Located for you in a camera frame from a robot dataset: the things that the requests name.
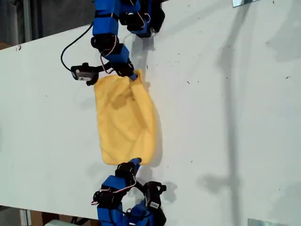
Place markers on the yellow square microfibre towel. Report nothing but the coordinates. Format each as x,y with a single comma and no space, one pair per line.
122,122

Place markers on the shiny metal bracket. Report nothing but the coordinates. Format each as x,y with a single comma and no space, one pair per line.
240,2

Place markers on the black camera mount stalk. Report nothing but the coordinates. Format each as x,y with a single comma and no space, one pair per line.
96,70

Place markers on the brown cardboard box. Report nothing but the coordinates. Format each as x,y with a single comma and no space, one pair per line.
58,215

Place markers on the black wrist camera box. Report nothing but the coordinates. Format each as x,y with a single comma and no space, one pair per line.
81,73
152,195

